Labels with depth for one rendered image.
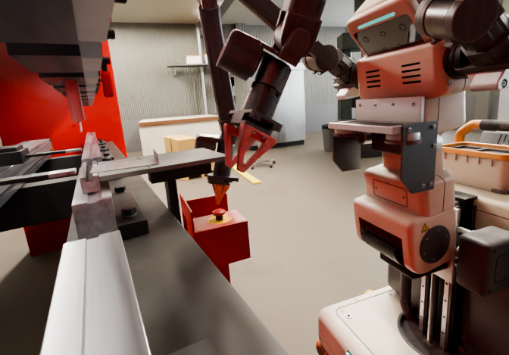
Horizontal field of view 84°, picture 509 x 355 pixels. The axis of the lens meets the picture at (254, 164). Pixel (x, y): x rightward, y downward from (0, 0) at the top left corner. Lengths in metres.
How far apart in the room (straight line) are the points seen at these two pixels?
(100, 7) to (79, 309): 0.21
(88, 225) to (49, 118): 2.31
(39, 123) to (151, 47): 6.42
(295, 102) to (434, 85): 6.52
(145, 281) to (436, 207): 0.68
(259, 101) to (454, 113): 0.55
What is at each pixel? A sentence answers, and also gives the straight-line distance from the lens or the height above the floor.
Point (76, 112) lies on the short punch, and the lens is 0.63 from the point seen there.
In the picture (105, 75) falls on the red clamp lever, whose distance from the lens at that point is 0.83.
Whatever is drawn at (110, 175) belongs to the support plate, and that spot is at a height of 1.00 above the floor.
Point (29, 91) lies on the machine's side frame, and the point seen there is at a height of 1.32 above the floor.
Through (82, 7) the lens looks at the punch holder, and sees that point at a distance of 0.22.
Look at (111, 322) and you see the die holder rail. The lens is 0.25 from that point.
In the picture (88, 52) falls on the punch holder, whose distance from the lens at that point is 0.39.
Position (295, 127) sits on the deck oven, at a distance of 7.23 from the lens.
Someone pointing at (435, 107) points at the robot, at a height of 1.07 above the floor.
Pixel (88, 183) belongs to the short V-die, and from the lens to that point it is 0.61.
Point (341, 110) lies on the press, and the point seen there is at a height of 0.87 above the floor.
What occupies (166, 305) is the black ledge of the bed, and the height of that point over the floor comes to 0.87.
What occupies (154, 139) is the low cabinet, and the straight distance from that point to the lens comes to 6.40.
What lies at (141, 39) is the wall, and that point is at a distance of 9.00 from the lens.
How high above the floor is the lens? 1.11
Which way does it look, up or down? 12 degrees down
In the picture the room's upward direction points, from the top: 4 degrees counter-clockwise
